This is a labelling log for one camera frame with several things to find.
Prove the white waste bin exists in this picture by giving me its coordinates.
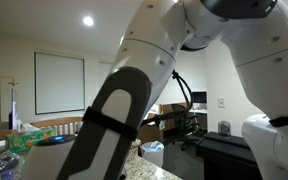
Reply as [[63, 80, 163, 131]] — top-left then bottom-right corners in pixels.
[[140, 141, 164, 167]]

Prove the green tissue box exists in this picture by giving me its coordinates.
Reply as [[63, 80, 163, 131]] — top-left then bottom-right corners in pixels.
[[6, 128, 56, 153]]

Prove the black piano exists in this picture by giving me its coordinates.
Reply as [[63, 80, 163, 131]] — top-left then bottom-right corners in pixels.
[[196, 132, 262, 180]]

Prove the wooden chair back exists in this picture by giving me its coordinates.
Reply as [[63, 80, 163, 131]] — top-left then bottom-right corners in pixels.
[[31, 116, 82, 135]]

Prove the white projector screen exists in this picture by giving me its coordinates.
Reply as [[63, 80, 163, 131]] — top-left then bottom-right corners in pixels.
[[34, 52, 85, 115]]

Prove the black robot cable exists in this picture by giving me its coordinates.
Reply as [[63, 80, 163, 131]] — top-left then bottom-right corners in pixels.
[[138, 69, 194, 128]]

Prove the computer monitor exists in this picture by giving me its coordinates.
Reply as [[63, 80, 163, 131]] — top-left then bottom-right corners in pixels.
[[193, 91, 207, 103]]

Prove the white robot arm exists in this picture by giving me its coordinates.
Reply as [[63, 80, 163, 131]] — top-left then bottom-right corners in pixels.
[[21, 0, 288, 180]]

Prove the black office chair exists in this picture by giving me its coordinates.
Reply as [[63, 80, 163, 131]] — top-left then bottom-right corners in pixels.
[[171, 104, 198, 151]]

